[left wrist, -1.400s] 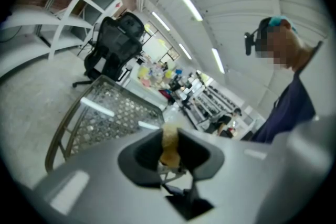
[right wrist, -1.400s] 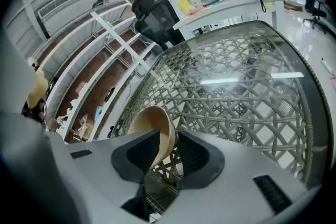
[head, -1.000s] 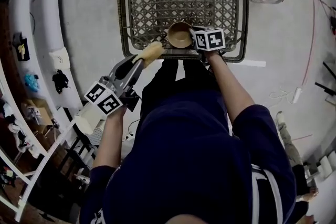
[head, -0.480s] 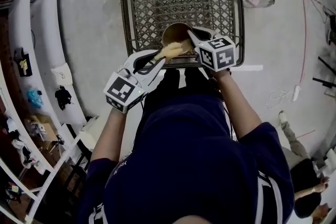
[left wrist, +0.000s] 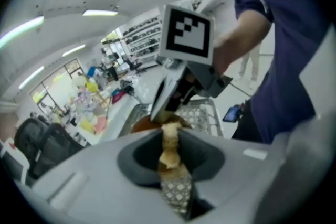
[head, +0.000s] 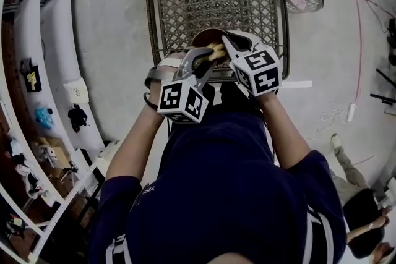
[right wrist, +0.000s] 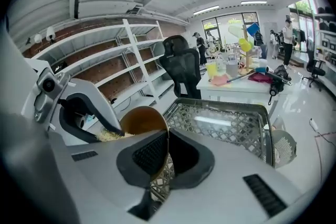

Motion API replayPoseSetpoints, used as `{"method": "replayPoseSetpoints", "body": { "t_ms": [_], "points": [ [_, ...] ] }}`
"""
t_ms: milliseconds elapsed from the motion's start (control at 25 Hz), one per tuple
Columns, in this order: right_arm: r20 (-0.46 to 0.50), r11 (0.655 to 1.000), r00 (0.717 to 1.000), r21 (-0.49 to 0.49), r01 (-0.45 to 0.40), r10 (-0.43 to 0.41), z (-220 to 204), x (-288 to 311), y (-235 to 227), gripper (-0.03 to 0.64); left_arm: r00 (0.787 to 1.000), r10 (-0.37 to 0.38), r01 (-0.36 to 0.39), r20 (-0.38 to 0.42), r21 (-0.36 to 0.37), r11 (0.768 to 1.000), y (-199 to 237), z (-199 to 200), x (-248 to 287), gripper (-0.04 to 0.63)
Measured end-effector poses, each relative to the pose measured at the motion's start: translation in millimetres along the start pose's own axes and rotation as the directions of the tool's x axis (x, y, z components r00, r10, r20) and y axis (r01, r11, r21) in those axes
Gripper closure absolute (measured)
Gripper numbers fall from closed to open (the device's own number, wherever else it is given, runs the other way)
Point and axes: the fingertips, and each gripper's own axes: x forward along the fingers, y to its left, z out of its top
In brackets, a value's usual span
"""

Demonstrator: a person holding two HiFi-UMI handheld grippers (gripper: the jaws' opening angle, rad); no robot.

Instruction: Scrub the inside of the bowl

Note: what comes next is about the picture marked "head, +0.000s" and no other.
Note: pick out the black cloth bundle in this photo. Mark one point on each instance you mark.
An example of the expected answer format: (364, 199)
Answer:
(77, 117)

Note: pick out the black dumbbell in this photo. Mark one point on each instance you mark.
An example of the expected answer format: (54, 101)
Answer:
(71, 167)

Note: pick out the person's navy shirt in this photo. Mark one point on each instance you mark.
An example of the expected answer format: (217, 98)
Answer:
(216, 194)

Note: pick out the black tripod stand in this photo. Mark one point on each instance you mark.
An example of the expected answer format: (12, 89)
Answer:
(383, 78)

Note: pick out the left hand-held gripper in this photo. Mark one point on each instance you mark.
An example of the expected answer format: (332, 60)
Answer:
(182, 102)

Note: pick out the person's left hand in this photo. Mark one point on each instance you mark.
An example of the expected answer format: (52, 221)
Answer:
(170, 72)

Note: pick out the person's black trousers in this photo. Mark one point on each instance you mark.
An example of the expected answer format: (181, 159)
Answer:
(232, 99)

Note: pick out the brown ceramic bowl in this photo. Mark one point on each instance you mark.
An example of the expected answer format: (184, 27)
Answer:
(204, 37)

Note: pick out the black bag with yellow patch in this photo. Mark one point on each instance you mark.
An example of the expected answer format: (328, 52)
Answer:
(32, 78)

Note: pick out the white power strip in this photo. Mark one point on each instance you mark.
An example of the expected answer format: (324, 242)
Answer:
(351, 112)

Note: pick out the cardboard box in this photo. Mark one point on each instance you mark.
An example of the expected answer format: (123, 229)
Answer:
(57, 153)

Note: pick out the white plastic bin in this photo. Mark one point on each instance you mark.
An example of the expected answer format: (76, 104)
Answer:
(108, 151)

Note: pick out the person's left forearm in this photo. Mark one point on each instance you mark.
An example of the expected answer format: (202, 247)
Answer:
(133, 145)

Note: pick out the white paper sheet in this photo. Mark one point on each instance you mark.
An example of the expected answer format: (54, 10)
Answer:
(77, 91)

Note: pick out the person's right forearm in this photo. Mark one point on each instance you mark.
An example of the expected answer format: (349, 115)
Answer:
(284, 133)

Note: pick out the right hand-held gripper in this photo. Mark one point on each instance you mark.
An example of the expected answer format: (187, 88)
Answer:
(260, 71)

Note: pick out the blue plastic bag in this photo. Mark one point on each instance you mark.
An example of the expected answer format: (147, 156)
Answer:
(43, 117)

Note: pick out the white shelf rack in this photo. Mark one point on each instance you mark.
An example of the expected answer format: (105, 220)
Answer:
(58, 49)

